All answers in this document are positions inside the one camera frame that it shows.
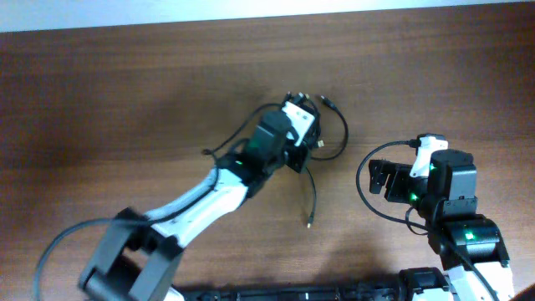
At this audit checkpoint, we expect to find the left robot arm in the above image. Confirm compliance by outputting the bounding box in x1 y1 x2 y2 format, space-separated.
79 108 317 300

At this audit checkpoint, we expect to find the right camera black cable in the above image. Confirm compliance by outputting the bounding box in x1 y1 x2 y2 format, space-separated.
354 139 502 301

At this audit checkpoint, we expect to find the camera black cable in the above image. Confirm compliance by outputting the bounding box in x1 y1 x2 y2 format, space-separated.
32 102 283 301
354 139 502 301

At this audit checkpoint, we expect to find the left camera black cable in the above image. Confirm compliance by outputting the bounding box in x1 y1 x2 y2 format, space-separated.
32 102 283 301

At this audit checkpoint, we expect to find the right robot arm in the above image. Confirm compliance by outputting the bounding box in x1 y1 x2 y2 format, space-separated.
364 149 514 300

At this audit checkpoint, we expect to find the black long usb cable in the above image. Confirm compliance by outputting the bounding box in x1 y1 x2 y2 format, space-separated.
303 94 350 229

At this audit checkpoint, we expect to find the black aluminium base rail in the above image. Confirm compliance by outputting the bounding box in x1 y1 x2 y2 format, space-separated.
175 280 406 301

